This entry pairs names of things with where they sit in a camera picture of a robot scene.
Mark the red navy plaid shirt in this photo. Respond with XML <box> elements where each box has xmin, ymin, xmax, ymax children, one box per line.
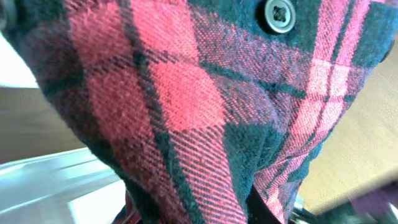
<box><xmin>1</xmin><ymin>0</ymin><xmax>397</xmax><ymax>223</ymax></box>

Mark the clear plastic storage bin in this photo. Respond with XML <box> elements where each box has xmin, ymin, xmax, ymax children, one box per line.
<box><xmin>1</xmin><ymin>148</ymin><xmax>125</xmax><ymax>224</ymax></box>

